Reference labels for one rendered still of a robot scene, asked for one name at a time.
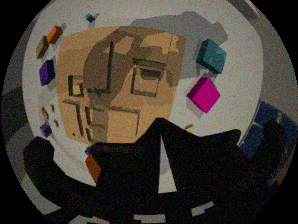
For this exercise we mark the magenta block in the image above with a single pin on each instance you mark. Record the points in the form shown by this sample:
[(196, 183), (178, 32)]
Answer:
[(204, 94)]

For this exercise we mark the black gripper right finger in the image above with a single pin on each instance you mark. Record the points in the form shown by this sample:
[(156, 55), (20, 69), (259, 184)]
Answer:
[(184, 149)]

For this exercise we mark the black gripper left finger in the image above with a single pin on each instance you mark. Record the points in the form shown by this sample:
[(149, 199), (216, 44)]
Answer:
[(142, 154)]

